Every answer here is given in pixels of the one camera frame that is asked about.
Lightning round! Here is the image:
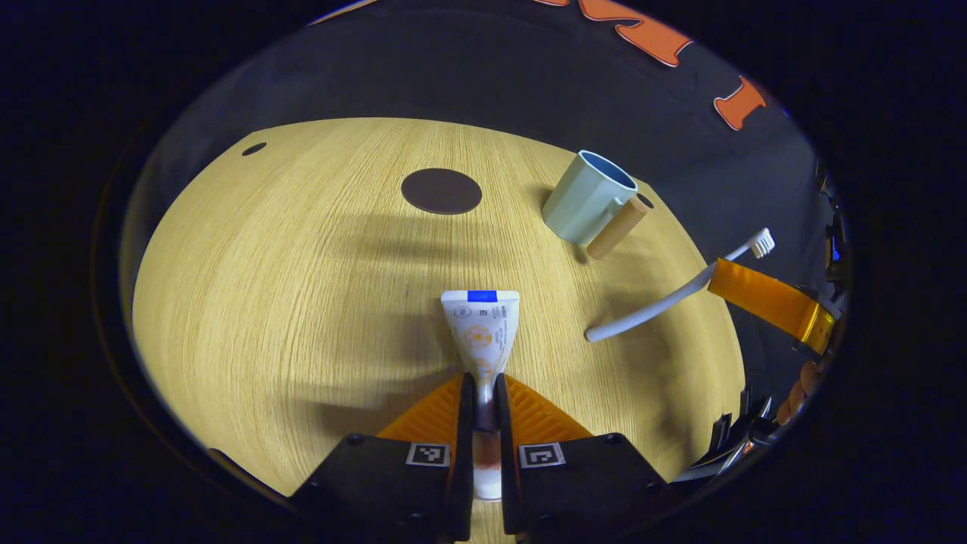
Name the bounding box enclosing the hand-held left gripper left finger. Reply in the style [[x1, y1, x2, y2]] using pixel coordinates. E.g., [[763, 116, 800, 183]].
[[291, 372, 477, 543]]

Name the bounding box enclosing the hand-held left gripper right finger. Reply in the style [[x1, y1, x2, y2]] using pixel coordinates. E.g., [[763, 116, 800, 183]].
[[495, 372, 669, 542]]

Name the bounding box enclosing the white toothbrush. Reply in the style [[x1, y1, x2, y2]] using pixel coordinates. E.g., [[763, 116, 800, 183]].
[[585, 228, 776, 343]]

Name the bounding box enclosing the white toothpaste tube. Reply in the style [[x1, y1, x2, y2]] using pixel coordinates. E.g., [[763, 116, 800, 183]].
[[440, 289, 521, 502]]

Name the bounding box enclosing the pale green cup wooden handle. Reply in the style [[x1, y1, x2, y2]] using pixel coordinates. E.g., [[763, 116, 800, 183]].
[[542, 150, 649, 261]]

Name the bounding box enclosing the brown round coaster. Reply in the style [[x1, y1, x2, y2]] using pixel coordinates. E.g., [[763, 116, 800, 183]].
[[400, 168, 483, 215]]

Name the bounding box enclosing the grey metal frame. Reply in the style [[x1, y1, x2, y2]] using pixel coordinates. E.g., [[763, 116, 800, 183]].
[[672, 385, 786, 484]]

